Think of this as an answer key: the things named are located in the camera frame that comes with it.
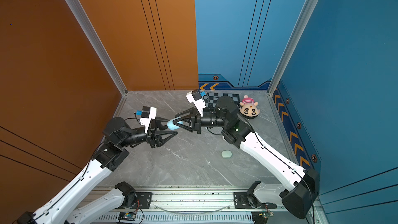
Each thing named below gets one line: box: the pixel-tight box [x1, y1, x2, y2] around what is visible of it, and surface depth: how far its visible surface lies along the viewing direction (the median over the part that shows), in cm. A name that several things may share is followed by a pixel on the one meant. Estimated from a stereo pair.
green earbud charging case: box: [220, 149, 233, 159], surface depth 88 cm
